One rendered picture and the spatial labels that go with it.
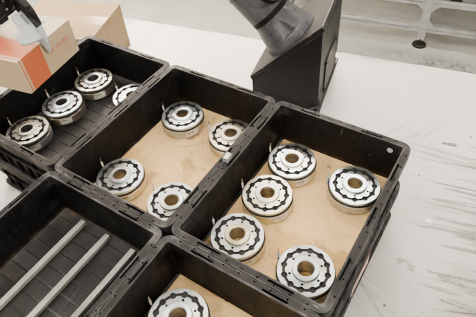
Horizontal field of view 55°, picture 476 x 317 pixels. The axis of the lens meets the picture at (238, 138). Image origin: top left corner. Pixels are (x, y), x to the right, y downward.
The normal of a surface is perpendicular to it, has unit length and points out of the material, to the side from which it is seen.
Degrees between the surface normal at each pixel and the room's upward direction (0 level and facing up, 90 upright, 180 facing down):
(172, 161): 0
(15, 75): 90
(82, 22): 0
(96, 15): 0
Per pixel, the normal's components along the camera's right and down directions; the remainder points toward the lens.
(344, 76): -0.07, -0.71
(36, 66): 0.93, 0.22
